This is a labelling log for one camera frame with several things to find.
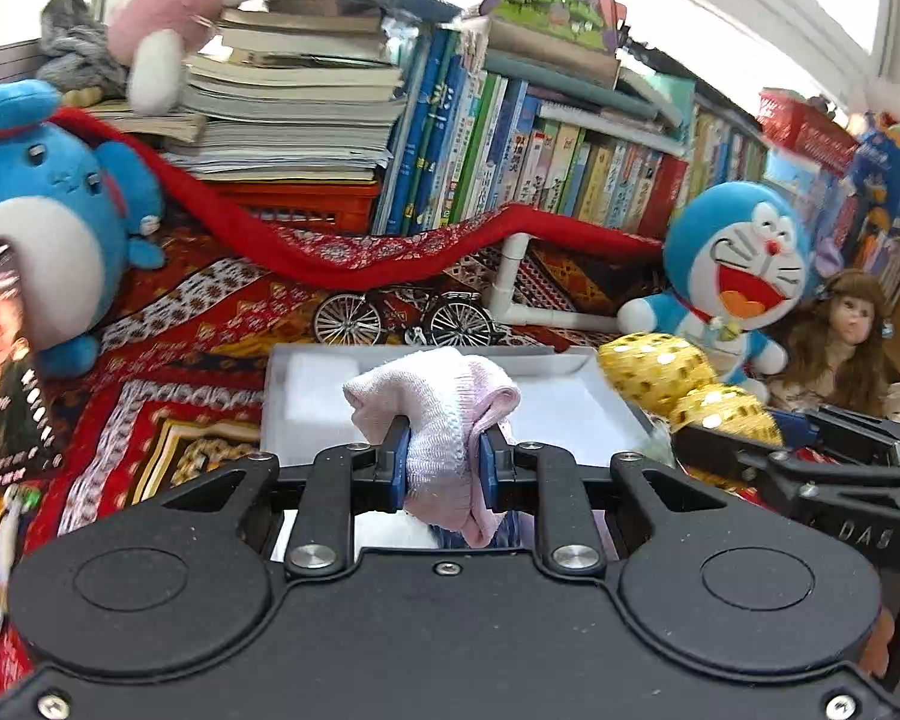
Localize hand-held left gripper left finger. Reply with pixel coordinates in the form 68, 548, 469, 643
161, 414, 413, 580

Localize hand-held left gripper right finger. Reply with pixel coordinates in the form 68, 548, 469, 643
478, 427, 727, 580

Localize stack of lying books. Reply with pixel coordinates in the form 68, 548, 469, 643
82, 0, 458, 185

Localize white shallow cardboard box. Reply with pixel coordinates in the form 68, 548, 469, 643
259, 345, 657, 563

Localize brown haired doll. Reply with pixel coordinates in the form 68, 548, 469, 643
769, 270, 897, 417

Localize blue round plush toy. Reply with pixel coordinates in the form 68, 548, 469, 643
0, 79, 167, 380

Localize blue cat plush toy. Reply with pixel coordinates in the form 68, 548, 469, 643
616, 181, 815, 391

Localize pink plush toy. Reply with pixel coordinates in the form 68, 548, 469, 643
107, 0, 308, 115

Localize white foam block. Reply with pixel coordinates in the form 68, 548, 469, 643
285, 355, 361, 428

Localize cardboard toy house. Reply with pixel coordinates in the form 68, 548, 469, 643
457, 0, 623, 87

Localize pink sock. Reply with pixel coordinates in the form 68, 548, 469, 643
343, 347, 521, 548

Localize grey grid cutting mat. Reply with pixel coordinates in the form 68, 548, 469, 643
0, 39, 50, 91

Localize smartphone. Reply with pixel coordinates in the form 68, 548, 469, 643
0, 238, 68, 492

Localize red plastic basket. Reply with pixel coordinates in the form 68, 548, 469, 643
757, 88, 860, 177

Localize blue printed box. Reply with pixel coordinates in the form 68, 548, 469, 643
844, 111, 900, 271

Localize white lanyard cord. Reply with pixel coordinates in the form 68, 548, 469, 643
0, 486, 42, 691

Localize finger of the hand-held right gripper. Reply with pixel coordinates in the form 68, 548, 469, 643
677, 420, 900, 501
772, 403, 900, 466

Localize orange plastic crate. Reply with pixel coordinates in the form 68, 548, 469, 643
217, 180, 382, 235

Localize miniature bicycle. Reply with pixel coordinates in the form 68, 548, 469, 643
313, 286, 497, 350

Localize white plastic pipe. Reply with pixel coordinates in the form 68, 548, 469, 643
487, 232, 623, 332

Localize gold sequin cloth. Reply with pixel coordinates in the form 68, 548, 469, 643
598, 331, 785, 451

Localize row of standing books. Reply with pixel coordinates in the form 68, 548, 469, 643
375, 22, 900, 293

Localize grey plush toy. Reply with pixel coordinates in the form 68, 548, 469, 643
36, 0, 132, 102

